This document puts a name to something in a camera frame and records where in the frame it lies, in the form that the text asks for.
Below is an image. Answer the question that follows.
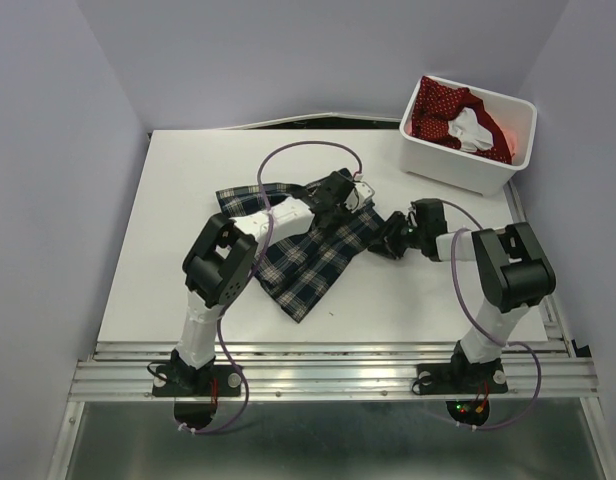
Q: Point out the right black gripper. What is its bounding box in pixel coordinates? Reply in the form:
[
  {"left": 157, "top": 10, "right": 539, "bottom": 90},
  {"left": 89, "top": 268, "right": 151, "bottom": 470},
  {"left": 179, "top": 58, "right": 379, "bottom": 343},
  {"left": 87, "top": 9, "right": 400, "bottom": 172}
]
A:
[{"left": 362, "top": 210, "right": 425, "bottom": 259}]

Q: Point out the navy plaid pleated skirt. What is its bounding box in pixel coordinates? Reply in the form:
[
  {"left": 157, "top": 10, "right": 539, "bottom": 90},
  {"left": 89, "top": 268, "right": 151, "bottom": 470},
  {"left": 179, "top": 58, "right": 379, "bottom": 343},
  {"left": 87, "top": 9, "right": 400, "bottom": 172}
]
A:
[{"left": 215, "top": 183, "right": 384, "bottom": 323}]

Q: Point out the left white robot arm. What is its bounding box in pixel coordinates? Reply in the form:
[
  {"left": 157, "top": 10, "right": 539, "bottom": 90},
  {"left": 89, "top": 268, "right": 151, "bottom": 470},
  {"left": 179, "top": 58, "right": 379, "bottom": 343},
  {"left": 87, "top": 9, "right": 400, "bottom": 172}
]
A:
[{"left": 154, "top": 171, "right": 374, "bottom": 396}]

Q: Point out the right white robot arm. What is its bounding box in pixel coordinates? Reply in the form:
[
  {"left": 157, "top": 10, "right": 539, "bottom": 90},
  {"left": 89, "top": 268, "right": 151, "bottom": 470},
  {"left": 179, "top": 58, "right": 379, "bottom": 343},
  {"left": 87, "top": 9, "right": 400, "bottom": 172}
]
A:
[{"left": 368, "top": 199, "right": 556, "bottom": 390}]

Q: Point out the white plastic bin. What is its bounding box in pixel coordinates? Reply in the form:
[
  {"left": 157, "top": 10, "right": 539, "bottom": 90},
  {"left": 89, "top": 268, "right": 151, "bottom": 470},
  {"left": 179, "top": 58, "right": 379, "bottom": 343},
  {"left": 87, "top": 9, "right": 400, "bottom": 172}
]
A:
[{"left": 399, "top": 76, "right": 537, "bottom": 196}]

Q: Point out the white garment in bin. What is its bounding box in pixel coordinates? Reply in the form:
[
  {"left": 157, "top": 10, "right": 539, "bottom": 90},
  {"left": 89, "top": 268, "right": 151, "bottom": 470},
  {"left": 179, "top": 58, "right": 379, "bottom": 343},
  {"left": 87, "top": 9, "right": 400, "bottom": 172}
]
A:
[{"left": 448, "top": 105, "right": 494, "bottom": 153}]

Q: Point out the red polka dot skirt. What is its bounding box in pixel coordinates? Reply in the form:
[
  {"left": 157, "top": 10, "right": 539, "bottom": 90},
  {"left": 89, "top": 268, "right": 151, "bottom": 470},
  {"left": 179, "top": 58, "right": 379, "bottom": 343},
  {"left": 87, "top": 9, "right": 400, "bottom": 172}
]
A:
[{"left": 410, "top": 76, "right": 513, "bottom": 165}]

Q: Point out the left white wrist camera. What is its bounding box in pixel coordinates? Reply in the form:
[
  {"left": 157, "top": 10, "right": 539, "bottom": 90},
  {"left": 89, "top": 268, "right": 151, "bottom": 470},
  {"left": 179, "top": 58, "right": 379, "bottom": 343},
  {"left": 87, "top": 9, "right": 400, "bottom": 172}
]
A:
[{"left": 345, "top": 181, "right": 375, "bottom": 212}]

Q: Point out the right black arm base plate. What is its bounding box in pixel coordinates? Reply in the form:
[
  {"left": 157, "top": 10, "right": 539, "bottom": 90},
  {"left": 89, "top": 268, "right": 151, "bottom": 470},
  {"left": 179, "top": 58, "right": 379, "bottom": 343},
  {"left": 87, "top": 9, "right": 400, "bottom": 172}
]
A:
[{"left": 413, "top": 349, "right": 510, "bottom": 429}]

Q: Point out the aluminium rail frame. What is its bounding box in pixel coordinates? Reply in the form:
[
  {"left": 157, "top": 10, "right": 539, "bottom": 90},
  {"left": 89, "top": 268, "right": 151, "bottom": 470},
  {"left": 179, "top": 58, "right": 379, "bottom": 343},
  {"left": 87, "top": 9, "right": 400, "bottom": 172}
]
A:
[{"left": 49, "top": 183, "right": 616, "bottom": 479}]

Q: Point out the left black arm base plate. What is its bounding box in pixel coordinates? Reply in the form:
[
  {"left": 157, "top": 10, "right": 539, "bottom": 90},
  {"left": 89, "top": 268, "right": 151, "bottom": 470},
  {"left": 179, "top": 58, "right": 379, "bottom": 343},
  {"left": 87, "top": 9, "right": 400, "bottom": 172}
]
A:
[{"left": 146, "top": 361, "right": 249, "bottom": 435}]

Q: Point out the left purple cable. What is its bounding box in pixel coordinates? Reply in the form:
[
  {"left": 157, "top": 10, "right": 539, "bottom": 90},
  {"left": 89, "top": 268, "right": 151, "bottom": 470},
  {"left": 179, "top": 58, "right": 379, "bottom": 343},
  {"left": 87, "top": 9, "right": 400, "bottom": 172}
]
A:
[{"left": 176, "top": 142, "right": 365, "bottom": 436}]

